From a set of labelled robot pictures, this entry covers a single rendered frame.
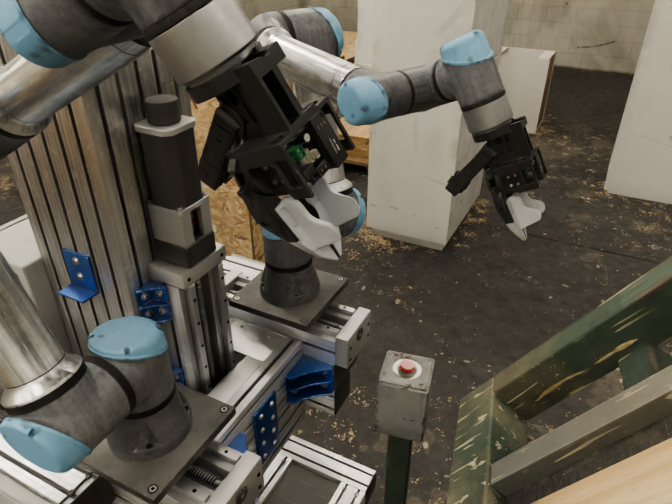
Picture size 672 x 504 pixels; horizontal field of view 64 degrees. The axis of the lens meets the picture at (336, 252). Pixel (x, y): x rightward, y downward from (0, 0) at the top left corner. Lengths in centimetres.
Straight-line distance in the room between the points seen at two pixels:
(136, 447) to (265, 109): 73
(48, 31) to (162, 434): 71
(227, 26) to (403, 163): 300
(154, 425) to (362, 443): 146
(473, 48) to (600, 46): 809
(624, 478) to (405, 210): 273
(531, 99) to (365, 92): 503
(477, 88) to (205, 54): 57
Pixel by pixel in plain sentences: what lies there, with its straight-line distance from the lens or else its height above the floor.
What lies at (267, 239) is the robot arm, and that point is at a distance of 127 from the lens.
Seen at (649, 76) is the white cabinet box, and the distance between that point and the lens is 455.
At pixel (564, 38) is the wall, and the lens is 901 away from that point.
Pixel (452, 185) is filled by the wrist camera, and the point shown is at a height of 144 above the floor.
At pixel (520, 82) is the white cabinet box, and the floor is 48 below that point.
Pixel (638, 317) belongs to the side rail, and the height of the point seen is 118.
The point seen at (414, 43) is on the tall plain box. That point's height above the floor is 126.
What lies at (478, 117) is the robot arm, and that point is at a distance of 93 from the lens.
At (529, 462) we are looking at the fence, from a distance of 113.
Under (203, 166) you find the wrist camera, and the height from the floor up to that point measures 164.
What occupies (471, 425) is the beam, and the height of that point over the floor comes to 86.
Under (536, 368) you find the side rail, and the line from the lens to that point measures 128.
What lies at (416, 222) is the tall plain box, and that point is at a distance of 353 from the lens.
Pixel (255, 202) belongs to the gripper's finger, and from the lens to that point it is 48.
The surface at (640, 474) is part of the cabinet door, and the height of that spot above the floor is 114.
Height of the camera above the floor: 184
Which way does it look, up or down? 31 degrees down
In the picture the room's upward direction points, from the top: straight up
